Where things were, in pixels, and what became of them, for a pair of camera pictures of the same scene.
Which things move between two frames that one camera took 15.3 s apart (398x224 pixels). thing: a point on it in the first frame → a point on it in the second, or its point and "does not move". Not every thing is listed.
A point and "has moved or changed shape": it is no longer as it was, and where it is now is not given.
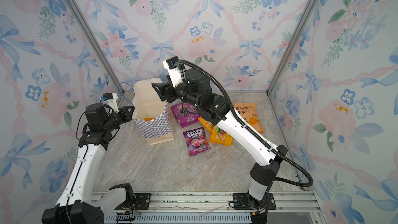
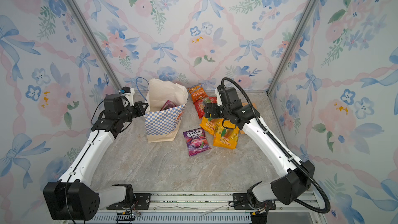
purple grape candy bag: x=185 y=113 → x=167 y=105
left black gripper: x=128 y=115 → x=139 y=106
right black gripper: x=167 y=87 → x=214 y=112
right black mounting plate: x=240 y=201 does not move
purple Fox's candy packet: x=196 y=141 does not move
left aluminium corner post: x=87 y=30 does not move
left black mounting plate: x=140 y=201 does not move
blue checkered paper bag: x=152 y=114 has moved or changed shape
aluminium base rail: x=218 y=208 does not move
